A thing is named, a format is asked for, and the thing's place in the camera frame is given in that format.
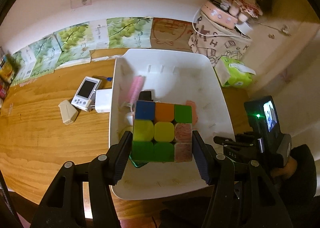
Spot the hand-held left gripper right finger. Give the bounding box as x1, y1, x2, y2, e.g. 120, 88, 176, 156
192, 130, 293, 228

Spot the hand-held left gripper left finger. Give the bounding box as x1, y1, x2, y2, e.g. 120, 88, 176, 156
30, 131, 133, 228

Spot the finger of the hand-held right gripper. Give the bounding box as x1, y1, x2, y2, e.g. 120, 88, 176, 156
213, 132, 255, 147

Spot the dark green box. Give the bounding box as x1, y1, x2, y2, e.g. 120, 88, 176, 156
129, 159, 150, 169

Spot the gold round compact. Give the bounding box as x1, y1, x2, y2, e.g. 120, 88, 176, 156
117, 125, 133, 140

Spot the small white gadget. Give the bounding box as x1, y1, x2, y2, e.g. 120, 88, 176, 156
124, 111, 135, 126

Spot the pink tape dispenser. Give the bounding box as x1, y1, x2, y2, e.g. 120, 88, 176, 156
185, 100, 199, 126

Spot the colourful puzzle cube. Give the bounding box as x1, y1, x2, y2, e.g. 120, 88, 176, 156
131, 100, 193, 163

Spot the pink comb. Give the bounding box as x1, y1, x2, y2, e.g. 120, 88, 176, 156
122, 75, 146, 109

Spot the white plastic bin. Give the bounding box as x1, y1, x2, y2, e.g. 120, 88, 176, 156
109, 48, 237, 200

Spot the person's right forearm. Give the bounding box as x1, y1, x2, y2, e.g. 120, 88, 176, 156
282, 144, 318, 205

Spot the person's right hand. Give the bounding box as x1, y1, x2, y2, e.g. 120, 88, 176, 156
270, 157, 297, 179

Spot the white charger adapter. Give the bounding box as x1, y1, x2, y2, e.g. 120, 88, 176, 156
90, 89, 113, 114

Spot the green tissue pack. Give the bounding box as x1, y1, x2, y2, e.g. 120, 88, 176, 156
215, 56, 256, 88

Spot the cream plastic case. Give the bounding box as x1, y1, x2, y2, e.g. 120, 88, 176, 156
58, 99, 78, 126

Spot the white handheld device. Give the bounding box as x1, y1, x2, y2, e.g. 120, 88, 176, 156
71, 76, 102, 112

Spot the printed fabric storage box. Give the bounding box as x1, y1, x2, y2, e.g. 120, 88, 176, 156
188, 8, 252, 67

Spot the white charger block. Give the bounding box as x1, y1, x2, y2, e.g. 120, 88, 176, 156
234, 22, 253, 36

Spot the brown cardboard with drawing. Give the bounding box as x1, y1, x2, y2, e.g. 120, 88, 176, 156
150, 17, 200, 52

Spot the pink tin box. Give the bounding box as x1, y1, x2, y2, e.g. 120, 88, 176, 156
201, 0, 238, 30

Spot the red can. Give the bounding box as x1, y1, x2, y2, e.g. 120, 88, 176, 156
0, 82, 10, 99

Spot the orange juice carton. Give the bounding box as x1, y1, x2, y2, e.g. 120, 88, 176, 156
0, 55, 18, 84

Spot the white cable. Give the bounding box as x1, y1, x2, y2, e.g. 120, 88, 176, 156
192, 8, 292, 38

